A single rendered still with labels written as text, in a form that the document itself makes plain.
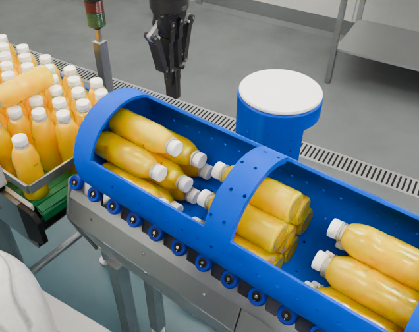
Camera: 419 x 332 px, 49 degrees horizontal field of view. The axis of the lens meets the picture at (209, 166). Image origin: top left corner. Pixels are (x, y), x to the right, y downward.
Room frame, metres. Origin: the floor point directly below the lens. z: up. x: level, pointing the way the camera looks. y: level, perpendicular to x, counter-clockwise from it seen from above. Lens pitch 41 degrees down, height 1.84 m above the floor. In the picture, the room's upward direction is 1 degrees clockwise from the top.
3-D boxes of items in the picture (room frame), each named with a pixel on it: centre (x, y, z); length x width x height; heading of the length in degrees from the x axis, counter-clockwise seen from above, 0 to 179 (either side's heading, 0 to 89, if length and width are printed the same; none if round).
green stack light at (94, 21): (1.53, 0.40, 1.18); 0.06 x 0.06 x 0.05
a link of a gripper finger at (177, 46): (0.87, 0.07, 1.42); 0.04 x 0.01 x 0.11; 53
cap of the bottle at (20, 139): (0.96, 0.50, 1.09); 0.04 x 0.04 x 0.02
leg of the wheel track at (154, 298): (1.03, 0.21, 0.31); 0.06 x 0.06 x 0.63; 53
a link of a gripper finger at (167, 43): (0.85, 0.09, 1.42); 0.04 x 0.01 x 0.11; 53
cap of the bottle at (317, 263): (0.56, -0.22, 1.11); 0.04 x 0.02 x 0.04; 143
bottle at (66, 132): (1.07, 0.42, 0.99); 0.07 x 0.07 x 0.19
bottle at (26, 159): (0.96, 0.50, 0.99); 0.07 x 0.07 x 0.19
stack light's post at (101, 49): (1.53, 0.40, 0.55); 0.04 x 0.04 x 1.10; 53
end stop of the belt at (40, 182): (1.06, 0.37, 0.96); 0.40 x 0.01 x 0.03; 143
